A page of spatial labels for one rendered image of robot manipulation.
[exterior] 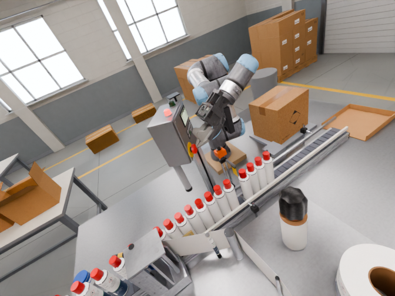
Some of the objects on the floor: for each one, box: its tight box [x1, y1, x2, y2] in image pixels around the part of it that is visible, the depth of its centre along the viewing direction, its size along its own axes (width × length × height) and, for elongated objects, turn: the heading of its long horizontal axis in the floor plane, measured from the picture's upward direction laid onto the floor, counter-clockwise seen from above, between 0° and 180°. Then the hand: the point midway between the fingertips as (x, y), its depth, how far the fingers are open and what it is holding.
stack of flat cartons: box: [85, 124, 119, 154], centre depth 443 cm, size 64×53×31 cm
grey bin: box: [249, 68, 277, 100], centre depth 324 cm, size 46×46×62 cm
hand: (200, 145), depth 68 cm, fingers closed
